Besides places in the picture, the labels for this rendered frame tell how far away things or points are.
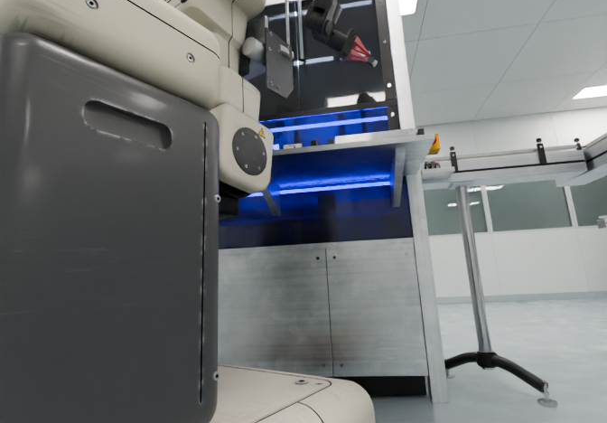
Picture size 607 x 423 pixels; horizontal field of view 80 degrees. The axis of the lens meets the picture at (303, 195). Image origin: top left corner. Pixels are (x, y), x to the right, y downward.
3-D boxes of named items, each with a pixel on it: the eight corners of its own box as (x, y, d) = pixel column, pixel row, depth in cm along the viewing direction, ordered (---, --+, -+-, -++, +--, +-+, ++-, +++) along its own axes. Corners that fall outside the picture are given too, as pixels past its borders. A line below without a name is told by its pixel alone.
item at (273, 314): (114, 354, 258) (123, 231, 278) (414, 349, 227) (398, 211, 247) (-35, 401, 161) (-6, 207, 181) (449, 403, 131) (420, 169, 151)
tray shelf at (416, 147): (259, 192, 169) (259, 188, 169) (415, 179, 158) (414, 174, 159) (219, 161, 123) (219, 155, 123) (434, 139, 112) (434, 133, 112)
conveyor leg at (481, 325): (472, 365, 151) (447, 187, 168) (496, 365, 150) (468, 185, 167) (480, 371, 142) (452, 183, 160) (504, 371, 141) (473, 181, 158)
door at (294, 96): (204, 123, 174) (206, 17, 188) (300, 111, 167) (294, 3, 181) (203, 122, 174) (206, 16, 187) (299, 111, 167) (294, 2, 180)
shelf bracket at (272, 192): (274, 216, 157) (273, 186, 160) (280, 215, 156) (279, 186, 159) (249, 200, 124) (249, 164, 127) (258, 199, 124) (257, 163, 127)
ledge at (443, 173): (417, 182, 164) (416, 178, 164) (447, 180, 162) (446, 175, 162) (422, 173, 150) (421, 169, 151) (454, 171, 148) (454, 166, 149)
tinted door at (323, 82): (301, 111, 167) (295, 3, 181) (396, 100, 161) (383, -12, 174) (300, 111, 167) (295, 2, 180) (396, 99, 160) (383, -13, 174)
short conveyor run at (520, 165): (417, 183, 159) (414, 149, 162) (413, 192, 174) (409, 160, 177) (591, 169, 149) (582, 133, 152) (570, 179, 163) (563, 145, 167)
